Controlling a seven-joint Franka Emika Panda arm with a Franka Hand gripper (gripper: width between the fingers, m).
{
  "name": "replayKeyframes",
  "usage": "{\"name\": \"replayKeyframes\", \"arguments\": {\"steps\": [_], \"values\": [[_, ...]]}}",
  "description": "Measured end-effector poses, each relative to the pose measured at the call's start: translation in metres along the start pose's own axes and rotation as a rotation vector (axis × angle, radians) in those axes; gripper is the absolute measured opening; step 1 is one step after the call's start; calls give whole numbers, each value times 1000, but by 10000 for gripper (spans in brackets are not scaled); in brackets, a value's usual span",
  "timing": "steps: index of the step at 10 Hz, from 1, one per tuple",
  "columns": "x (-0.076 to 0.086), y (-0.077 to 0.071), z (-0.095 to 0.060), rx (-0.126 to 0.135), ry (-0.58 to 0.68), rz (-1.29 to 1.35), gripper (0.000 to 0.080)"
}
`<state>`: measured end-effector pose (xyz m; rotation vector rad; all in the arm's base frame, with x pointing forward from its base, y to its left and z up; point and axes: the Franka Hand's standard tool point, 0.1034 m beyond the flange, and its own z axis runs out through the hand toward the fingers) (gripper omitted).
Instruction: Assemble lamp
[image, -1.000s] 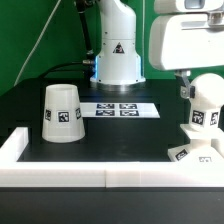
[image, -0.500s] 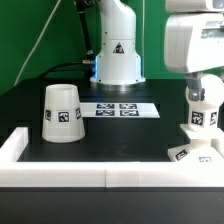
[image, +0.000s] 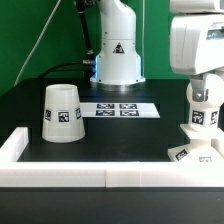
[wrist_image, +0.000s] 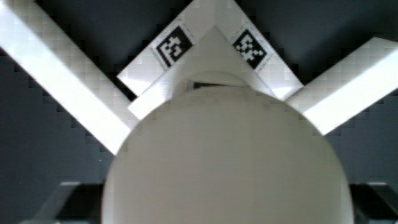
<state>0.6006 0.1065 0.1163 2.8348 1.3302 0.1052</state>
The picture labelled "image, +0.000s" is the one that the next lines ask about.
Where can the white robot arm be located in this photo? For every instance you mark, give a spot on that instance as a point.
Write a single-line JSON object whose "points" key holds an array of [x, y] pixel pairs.
{"points": [[118, 64]]}

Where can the white lamp bulb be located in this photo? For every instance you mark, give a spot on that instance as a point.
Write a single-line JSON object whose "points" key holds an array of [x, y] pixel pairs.
{"points": [[203, 116]]}

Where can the white lamp base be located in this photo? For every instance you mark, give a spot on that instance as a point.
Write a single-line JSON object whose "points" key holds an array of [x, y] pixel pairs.
{"points": [[203, 147]]}

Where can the white U-shaped border fence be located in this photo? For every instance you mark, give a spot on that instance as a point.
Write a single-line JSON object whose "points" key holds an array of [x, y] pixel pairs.
{"points": [[14, 173]]}

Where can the white marker sheet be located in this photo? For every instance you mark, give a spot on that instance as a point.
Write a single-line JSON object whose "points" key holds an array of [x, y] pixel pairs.
{"points": [[119, 110]]}

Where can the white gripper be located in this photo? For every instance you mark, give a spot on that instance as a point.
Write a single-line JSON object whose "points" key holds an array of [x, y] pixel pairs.
{"points": [[197, 46]]}

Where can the white lamp shade cone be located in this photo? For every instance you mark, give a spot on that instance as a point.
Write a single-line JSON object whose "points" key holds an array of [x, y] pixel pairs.
{"points": [[62, 121]]}

